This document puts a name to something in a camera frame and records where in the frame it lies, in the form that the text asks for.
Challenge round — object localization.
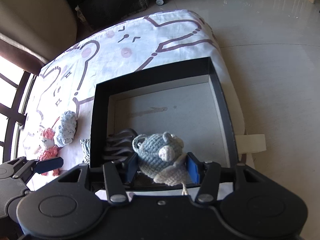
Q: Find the white crochet yarn bundle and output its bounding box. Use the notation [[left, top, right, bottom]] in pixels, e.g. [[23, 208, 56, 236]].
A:
[[54, 111, 77, 147]]

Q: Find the cartoon bear bed sheet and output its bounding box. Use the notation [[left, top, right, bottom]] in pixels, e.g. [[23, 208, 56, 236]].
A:
[[23, 10, 247, 201]]

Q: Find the grey blue crochet elephant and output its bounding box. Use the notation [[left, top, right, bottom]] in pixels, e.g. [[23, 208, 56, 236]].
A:
[[132, 132, 189, 196]]

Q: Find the black window railing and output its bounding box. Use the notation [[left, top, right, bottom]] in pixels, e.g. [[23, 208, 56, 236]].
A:
[[1, 72, 30, 162]]

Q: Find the pink crochet bunny doll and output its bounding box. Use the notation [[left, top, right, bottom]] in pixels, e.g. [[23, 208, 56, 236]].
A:
[[39, 128, 58, 161]]

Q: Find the black cardboard box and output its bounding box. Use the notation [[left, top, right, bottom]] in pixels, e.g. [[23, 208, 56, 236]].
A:
[[90, 57, 239, 168]]

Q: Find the brown curtain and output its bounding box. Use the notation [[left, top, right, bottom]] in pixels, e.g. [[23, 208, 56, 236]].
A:
[[1, 0, 77, 75]]

